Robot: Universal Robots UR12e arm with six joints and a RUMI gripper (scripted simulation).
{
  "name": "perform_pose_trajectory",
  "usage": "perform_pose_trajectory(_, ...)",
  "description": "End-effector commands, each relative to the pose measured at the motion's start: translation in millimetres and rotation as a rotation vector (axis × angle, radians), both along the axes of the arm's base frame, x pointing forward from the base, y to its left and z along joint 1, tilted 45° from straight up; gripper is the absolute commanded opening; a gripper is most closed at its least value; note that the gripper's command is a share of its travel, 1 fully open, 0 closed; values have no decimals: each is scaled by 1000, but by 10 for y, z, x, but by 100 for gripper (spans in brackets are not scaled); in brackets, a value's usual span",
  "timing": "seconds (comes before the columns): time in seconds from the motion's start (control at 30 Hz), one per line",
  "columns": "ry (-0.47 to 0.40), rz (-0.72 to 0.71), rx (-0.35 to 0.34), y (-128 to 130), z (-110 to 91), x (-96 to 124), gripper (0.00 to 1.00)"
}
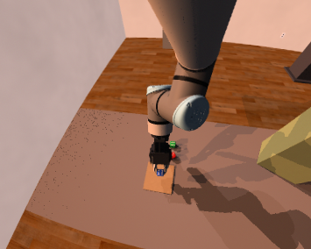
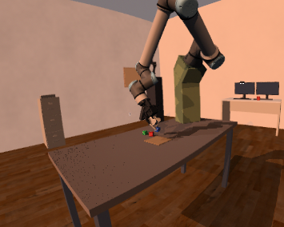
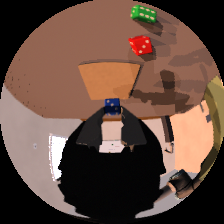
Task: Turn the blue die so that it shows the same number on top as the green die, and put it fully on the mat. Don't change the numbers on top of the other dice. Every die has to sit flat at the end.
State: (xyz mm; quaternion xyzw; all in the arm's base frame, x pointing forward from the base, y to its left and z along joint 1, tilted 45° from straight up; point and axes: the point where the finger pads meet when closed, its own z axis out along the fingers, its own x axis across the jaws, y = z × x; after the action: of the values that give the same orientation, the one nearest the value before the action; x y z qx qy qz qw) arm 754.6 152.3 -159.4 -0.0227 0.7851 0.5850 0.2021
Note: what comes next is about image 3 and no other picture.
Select green die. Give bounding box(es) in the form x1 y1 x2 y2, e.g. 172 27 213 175
131 5 157 23

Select orange flat mat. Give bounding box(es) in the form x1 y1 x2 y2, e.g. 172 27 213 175
78 62 140 100

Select blue die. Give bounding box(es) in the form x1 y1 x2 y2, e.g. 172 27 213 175
105 98 120 115

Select red die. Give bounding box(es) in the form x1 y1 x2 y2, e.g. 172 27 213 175
129 36 153 56

